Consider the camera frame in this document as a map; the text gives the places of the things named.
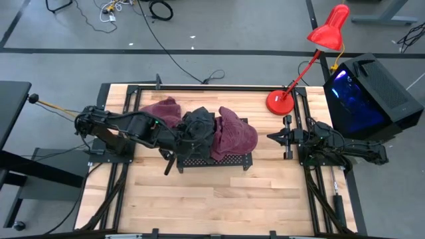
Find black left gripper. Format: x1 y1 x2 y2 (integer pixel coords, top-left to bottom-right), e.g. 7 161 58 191
159 121 218 177

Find yellow extension cable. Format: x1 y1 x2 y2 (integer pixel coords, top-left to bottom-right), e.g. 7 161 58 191
329 41 346 72

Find white cable bundle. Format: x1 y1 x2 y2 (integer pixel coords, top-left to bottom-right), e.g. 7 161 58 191
94 0 133 24

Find black aluminium table frame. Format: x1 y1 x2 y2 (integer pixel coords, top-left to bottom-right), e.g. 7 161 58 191
74 73 369 239

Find coiled black cable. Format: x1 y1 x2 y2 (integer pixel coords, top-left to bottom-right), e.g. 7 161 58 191
148 0 174 21

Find black gas spring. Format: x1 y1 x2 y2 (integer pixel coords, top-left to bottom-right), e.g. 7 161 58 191
330 165 348 229

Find black side desk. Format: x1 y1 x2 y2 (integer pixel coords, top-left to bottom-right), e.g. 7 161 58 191
0 80 86 232

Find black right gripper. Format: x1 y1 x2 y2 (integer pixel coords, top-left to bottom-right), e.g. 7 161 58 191
267 114 316 161

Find yellow rod with black knob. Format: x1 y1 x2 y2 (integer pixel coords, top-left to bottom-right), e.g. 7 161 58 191
28 93 82 118

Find thin black floor cable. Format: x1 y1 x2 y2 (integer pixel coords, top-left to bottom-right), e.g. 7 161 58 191
45 0 118 34

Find red desk lamp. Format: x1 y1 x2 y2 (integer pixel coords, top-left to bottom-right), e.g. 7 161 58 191
265 3 351 116

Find black computer case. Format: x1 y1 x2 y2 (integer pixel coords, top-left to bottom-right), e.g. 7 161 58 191
322 52 425 142

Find long black floor cable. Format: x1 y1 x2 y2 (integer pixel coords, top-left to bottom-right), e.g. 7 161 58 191
137 0 226 84

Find grey desk base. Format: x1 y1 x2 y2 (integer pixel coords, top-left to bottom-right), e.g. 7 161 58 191
351 0 419 27

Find tangled black cables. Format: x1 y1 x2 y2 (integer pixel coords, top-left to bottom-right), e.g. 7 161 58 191
396 21 425 54

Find black perforated metal stand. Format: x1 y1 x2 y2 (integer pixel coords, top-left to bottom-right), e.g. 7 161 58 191
176 118 253 174

